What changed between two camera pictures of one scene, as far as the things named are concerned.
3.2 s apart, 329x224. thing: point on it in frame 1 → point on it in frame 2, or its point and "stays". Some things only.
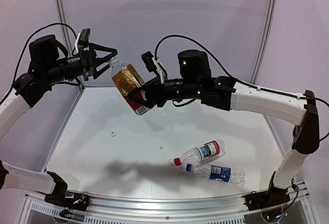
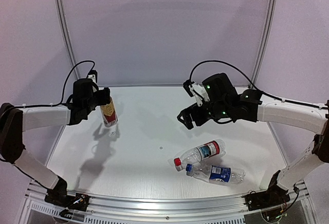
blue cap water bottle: x=218 y=173 stays
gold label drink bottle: x=126 y=79 → x=109 y=113
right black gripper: x=158 y=92 → x=194 y=114
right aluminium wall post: x=266 y=34 stays
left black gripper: x=86 y=62 → x=103 y=96
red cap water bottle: x=203 y=153 stays
